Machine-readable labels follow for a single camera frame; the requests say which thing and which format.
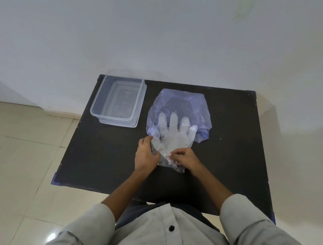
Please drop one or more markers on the grey button shirt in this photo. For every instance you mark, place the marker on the grey button shirt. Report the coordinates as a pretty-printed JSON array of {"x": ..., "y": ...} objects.
[{"x": 161, "y": 227}]

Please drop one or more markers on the clear plastic disposable glove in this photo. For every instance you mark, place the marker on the clear plastic disposable glove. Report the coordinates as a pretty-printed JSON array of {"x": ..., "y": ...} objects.
[{"x": 174, "y": 137}]

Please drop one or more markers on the person's left forearm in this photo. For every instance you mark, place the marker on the person's left forearm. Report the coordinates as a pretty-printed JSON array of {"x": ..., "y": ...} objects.
[{"x": 126, "y": 194}]

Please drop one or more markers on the clear rectangular plastic container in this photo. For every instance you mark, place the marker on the clear rectangular plastic container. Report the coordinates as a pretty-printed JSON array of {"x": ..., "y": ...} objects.
[{"x": 118, "y": 101}]

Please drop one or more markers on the bluish transparent plastic bag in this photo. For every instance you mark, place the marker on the bluish transparent plastic bag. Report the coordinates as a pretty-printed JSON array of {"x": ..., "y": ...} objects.
[{"x": 188, "y": 106}]

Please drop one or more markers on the person's left thumb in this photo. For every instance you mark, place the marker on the person's left thumb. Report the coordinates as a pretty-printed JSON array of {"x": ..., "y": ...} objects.
[{"x": 156, "y": 156}]

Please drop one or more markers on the dark trousers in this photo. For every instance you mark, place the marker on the dark trousers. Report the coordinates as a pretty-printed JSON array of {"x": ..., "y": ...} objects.
[{"x": 137, "y": 209}]

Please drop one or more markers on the person's left hand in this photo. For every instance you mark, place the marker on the person's left hand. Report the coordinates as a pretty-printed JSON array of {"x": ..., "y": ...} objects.
[{"x": 143, "y": 156}]

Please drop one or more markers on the person's right forearm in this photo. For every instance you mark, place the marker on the person's right forearm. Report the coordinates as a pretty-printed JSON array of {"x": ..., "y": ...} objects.
[{"x": 213, "y": 188}]

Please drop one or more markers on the person's right fingers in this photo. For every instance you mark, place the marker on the person's right fingers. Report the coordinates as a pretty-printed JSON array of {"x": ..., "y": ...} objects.
[{"x": 178, "y": 156}]

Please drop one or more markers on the person's right hand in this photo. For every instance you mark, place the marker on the person's right hand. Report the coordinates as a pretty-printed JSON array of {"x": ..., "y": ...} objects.
[{"x": 189, "y": 161}]

